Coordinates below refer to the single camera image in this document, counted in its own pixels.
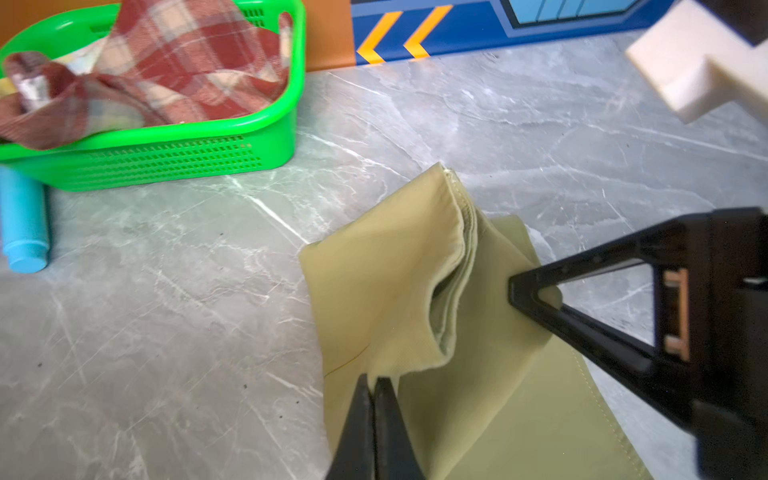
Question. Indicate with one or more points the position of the olive green skirt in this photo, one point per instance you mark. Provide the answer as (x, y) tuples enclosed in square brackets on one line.
[(415, 290)]

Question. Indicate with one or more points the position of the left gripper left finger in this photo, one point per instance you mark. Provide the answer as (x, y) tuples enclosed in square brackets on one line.
[(355, 456)]

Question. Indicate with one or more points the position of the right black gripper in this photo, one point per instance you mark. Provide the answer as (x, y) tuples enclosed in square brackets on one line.
[(677, 314)]

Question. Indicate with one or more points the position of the light blue tube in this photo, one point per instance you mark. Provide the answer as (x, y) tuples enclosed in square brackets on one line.
[(24, 223)]

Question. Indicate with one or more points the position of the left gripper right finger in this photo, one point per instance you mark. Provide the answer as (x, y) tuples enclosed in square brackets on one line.
[(394, 455)]

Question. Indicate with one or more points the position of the green plastic basket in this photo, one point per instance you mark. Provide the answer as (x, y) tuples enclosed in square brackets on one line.
[(261, 141)]

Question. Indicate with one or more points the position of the red plaid skirt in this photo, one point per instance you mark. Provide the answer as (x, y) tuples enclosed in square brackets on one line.
[(164, 62)]

